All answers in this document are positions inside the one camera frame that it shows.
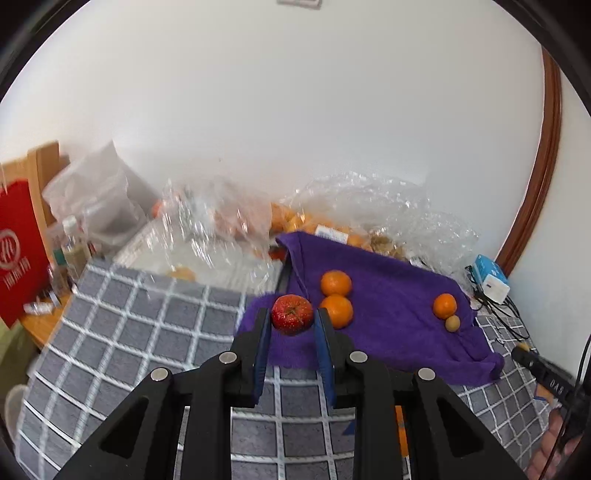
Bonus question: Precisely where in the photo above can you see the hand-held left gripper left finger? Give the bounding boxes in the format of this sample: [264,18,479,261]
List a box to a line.
[53,307,273,480]

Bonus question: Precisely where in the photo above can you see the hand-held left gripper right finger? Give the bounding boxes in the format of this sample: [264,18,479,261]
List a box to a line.
[314,308,529,480]

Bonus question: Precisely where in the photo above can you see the small red apple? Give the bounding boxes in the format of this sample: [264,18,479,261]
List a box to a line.
[270,294,315,334]

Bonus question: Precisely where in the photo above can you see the person's right hand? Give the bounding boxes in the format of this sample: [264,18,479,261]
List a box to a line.
[529,406,585,480]

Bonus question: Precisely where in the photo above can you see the purple towel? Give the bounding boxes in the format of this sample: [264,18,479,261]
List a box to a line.
[235,231,505,386]

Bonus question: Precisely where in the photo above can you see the blue and white box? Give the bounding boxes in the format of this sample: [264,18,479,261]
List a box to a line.
[471,254,511,305]

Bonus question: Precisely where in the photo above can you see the grey checkered tablecloth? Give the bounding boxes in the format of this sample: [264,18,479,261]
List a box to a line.
[14,258,568,480]

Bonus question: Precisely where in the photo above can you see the crumpled clear plastic wrap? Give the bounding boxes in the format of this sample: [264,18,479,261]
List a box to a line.
[115,178,278,296]

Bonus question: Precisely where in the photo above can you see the clear bag of oranges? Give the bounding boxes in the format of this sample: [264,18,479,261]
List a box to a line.
[268,200,370,252]

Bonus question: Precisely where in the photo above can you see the large crumpled clear plastic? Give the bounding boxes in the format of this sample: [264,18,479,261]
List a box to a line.
[281,171,481,278]

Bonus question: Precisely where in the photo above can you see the clear plastic bottle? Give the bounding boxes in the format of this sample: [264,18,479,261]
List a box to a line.
[62,217,93,283]

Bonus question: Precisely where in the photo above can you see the wooden side table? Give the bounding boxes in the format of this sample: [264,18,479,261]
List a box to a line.
[21,293,77,344]

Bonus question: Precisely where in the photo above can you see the grey translucent plastic bag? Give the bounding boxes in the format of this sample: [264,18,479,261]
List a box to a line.
[42,140,160,245]

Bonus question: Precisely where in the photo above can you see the red paper bag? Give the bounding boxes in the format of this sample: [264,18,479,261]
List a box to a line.
[0,179,51,329]

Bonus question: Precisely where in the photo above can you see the tangled black cables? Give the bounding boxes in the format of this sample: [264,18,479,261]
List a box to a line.
[464,265,536,347]

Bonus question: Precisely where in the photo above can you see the brown wooden door frame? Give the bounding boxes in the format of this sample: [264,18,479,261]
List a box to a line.
[496,46,564,275]

